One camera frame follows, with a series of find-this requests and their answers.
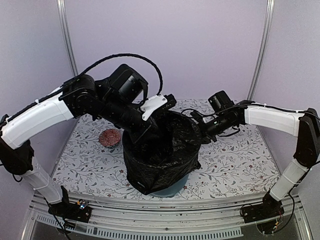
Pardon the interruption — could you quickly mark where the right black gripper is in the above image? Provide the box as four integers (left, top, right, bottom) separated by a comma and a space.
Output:
186, 111, 236, 145

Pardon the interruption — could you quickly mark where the black plastic trash bag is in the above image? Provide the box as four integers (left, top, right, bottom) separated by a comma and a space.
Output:
122, 111, 202, 195

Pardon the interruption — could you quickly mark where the teal plastic trash bin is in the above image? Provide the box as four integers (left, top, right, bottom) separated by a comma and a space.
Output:
150, 174, 189, 198

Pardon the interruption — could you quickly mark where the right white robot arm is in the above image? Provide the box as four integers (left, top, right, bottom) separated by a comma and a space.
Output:
194, 90, 320, 218

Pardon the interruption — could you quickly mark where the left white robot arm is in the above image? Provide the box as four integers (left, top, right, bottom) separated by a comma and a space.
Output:
0, 64, 167, 217

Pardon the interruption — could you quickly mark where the red patterned small bowl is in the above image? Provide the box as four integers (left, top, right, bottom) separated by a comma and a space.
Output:
98, 128, 122, 148

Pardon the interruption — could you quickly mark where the floral patterned table mat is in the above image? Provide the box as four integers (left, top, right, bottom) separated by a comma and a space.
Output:
52, 115, 279, 201

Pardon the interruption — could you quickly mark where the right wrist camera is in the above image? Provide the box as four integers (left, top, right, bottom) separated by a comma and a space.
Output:
190, 110, 205, 124

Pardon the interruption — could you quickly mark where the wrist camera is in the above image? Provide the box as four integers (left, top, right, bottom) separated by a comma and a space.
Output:
139, 93, 177, 122
190, 110, 205, 124

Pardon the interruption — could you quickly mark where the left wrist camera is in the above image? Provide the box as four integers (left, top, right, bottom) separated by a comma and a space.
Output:
139, 93, 177, 122

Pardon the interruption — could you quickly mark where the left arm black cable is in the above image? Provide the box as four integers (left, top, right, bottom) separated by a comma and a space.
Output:
62, 52, 164, 97

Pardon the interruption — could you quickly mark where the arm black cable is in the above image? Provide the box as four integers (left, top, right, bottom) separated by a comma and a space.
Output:
62, 52, 164, 97
180, 104, 320, 141

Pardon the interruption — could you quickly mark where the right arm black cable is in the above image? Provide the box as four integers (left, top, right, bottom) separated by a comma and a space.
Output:
180, 104, 320, 141

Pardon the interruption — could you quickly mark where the front aluminium rail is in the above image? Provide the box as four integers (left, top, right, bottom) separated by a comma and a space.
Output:
21, 193, 316, 240

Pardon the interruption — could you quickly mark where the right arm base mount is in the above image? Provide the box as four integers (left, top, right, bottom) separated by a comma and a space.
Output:
239, 191, 285, 223

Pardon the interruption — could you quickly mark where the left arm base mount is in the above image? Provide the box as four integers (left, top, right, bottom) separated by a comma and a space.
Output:
48, 186, 92, 223

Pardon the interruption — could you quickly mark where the right aluminium frame post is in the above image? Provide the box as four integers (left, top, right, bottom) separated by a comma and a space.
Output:
246, 0, 275, 101

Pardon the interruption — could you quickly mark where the aluminium frame post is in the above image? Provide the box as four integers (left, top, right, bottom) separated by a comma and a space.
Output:
246, 0, 275, 101
56, 0, 78, 76

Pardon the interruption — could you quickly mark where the left aluminium frame post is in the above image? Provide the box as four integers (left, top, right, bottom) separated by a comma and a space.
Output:
56, 0, 78, 76

